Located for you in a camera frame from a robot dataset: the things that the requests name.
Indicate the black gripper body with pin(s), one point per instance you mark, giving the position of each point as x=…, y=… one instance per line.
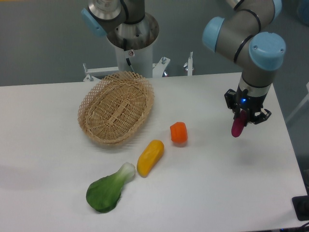
x=250, y=99

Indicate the white frame at right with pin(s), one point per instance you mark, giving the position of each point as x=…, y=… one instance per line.
x=299, y=106

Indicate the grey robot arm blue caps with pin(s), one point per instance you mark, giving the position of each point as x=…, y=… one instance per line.
x=241, y=39

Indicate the purple sweet potato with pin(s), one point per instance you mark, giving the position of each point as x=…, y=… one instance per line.
x=239, y=124

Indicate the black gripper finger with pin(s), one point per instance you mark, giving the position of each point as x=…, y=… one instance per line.
x=262, y=116
x=232, y=99

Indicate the green bok choy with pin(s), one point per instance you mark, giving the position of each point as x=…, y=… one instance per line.
x=104, y=194

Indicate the black device at edge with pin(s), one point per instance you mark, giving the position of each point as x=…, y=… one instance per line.
x=301, y=207

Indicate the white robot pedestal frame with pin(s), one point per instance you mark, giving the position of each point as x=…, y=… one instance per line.
x=131, y=61

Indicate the yellow mango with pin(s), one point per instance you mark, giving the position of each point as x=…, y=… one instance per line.
x=149, y=157

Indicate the woven wicker basket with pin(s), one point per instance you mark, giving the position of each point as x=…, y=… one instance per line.
x=116, y=107

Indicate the orange bell pepper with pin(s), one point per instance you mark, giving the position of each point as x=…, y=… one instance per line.
x=178, y=133

